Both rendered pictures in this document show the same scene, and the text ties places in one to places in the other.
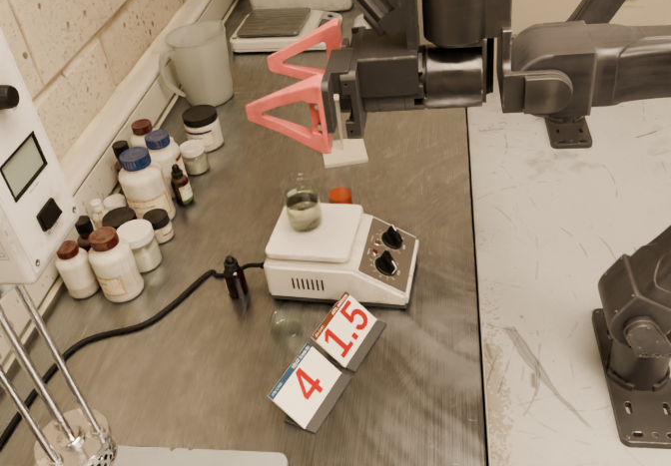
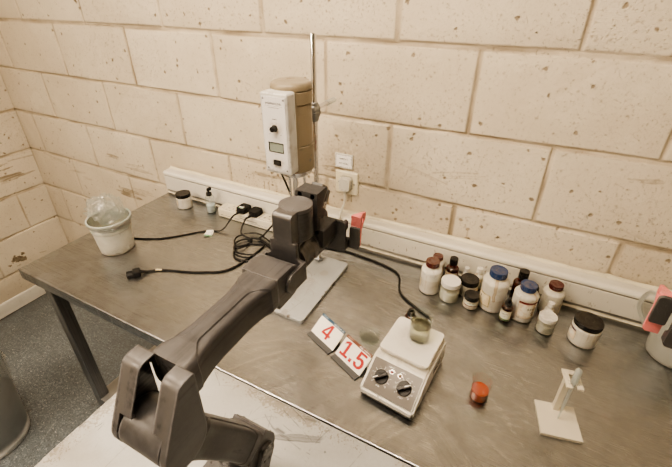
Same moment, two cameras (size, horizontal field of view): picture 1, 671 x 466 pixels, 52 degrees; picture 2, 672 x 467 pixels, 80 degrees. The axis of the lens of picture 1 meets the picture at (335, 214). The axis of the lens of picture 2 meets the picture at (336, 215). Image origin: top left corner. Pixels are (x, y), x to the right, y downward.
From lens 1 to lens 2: 1.01 m
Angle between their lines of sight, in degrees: 83
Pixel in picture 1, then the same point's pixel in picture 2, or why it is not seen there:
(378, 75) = not seen: hidden behind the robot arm
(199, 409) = (341, 303)
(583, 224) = not seen: outside the picture
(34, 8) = (564, 189)
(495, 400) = (280, 406)
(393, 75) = not seen: hidden behind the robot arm
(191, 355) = (373, 304)
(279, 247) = (401, 321)
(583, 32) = (265, 274)
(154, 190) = (485, 288)
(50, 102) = (529, 227)
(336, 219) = (417, 351)
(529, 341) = (304, 444)
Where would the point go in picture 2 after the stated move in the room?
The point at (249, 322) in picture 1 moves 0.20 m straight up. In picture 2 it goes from (384, 327) to (389, 268)
